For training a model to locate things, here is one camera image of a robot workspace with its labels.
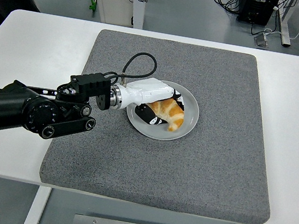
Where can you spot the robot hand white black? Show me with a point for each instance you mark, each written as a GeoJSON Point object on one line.
{"type": "Point", "coordinates": [150, 90]}

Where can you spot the golden croissant bread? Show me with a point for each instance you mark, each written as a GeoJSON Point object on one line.
{"type": "Point", "coordinates": [172, 113]}

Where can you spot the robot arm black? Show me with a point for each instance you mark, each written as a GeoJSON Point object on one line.
{"type": "Point", "coordinates": [4, 106]}

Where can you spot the grey round plate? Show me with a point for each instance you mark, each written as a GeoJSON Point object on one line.
{"type": "Point", "coordinates": [146, 130]}

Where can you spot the grey felt mat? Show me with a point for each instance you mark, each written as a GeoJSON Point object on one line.
{"type": "Point", "coordinates": [186, 167]}

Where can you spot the small green object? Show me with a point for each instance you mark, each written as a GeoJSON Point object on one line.
{"type": "Point", "coordinates": [92, 4]}

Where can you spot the grey floor pedal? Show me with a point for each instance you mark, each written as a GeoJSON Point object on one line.
{"type": "Point", "coordinates": [261, 41]}

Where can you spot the black equipment box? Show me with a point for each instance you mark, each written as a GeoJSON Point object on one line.
{"type": "Point", "coordinates": [257, 8]}

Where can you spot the white desk leg with foot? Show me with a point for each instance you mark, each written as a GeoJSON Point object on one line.
{"type": "Point", "coordinates": [285, 22]}

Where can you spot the white table leg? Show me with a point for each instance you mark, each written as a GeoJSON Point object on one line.
{"type": "Point", "coordinates": [35, 208]}

